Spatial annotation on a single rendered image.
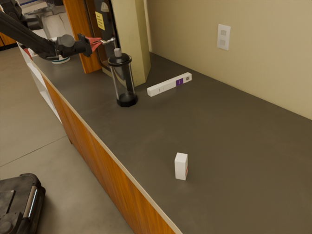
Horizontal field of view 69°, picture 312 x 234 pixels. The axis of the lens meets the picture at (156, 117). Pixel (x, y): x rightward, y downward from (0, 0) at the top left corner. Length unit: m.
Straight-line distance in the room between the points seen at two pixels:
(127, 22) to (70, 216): 1.43
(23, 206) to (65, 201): 0.34
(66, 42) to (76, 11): 0.40
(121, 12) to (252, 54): 0.62
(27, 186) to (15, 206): 0.16
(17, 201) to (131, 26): 1.39
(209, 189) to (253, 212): 0.13
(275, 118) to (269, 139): 0.14
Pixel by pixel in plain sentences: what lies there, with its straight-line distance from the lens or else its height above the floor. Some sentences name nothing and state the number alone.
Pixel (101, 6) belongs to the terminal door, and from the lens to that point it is 1.19.
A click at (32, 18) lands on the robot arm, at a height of 1.31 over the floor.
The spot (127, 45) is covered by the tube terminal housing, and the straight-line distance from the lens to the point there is 1.17.
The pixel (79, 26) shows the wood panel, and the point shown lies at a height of 1.22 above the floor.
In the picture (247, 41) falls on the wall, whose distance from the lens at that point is 1.15.
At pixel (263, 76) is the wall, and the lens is 1.16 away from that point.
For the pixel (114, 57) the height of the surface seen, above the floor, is 1.18.
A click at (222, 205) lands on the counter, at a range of 0.73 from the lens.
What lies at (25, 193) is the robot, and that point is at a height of 0.24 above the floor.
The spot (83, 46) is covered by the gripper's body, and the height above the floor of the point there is 1.21.
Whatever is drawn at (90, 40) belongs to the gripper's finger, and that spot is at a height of 1.22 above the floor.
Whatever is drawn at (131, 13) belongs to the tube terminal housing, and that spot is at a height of 1.31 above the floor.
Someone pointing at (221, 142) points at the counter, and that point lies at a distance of 0.89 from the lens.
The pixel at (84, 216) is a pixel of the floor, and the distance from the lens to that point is 1.92.
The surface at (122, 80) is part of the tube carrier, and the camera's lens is 1.04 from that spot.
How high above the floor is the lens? 1.55
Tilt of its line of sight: 37 degrees down
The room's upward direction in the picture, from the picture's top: 6 degrees counter-clockwise
